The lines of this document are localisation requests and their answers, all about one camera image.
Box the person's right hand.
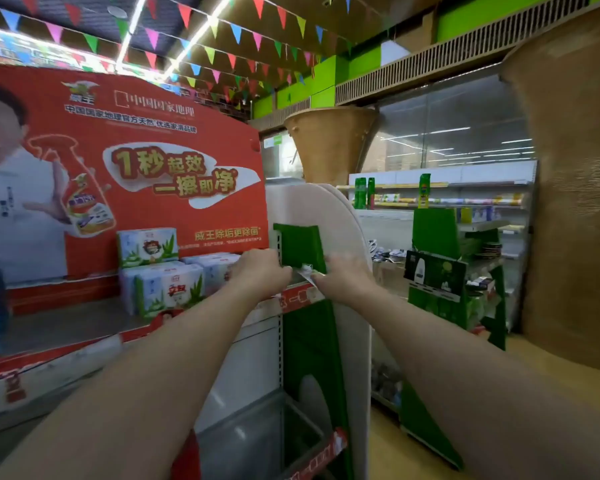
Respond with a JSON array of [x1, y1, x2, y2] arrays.
[[311, 253, 382, 309]]

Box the person's left hand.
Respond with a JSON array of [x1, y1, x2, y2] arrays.
[[229, 248, 294, 302]]

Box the person's left forearm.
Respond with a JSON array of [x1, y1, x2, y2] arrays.
[[0, 282, 283, 480]]

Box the person's right forearm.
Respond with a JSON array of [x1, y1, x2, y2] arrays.
[[352, 289, 600, 480]]

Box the white shelf unit yellow strips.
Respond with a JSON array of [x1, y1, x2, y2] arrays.
[[337, 161, 537, 231]]

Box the white green tissue pack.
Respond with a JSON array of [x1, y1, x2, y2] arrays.
[[121, 262, 206, 321], [182, 252, 241, 295], [117, 227, 179, 269]]

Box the green end panel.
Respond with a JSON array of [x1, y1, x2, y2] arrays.
[[273, 223, 355, 480]]

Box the white arched end panel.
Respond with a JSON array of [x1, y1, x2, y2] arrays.
[[265, 182, 373, 480]]

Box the black product box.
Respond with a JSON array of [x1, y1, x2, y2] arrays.
[[403, 249, 469, 303]]

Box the row of colourful wrap rolls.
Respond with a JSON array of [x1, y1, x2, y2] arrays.
[[375, 193, 523, 207]]

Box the woven brown column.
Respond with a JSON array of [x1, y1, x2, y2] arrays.
[[283, 105, 379, 187], [499, 0, 600, 374]]

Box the red advertising board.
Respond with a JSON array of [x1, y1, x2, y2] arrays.
[[0, 62, 270, 295]]

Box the ceiling strip light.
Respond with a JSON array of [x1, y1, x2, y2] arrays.
[[162, 0, 236, 78], [115, 0, 149, 71]]

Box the white ventilation grille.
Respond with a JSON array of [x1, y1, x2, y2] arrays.
[[335, 0, 593, 105]]

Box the string of coloured pennants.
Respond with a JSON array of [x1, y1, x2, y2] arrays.
[[0, 0, 361, 103]]

